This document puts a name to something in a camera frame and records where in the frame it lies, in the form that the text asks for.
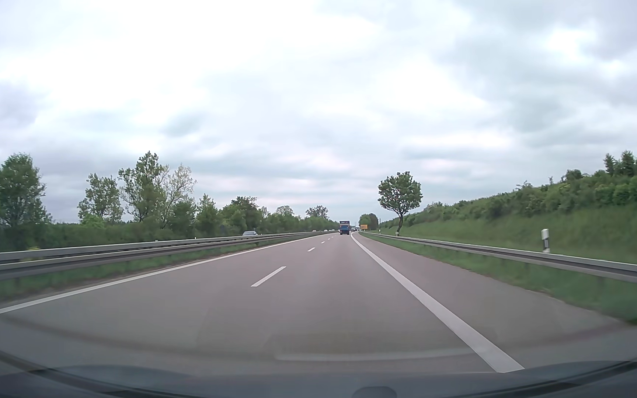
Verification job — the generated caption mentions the grass verge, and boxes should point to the grass verge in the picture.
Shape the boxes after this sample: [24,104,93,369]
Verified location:
[361,232,637,335]

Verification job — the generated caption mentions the grassy bank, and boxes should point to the grassy bank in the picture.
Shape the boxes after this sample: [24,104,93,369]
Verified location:
[380,200,637,269]

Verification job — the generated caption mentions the grey metal guard rail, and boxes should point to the grey metal guard rail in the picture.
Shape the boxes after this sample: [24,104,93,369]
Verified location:
[0,231,335,285]
[358,230,637,290]

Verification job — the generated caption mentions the road markings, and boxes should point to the road markings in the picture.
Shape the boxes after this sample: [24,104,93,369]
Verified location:
[0,232,525,373]

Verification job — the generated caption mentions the row of bushes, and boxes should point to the row of bushes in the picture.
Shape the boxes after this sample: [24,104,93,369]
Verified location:
[380,138,637,228]

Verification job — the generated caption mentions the grass median strip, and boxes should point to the grass median strip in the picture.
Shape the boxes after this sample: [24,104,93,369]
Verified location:
[0,233,330,310]

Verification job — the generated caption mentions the single leafy tree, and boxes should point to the single leafy tree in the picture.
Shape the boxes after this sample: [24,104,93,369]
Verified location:
[377,171,424,235]

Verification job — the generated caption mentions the car's own bonnet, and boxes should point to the car's own bonnet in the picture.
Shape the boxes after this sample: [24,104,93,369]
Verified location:
[0,359,637,398]

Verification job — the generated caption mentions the row of trees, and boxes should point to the row of trees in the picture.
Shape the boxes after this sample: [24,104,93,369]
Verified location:
[0,134,340,255]

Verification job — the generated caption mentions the grey asphalt road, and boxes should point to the grey asphalt road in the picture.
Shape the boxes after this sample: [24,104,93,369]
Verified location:
[0,231,637,377]

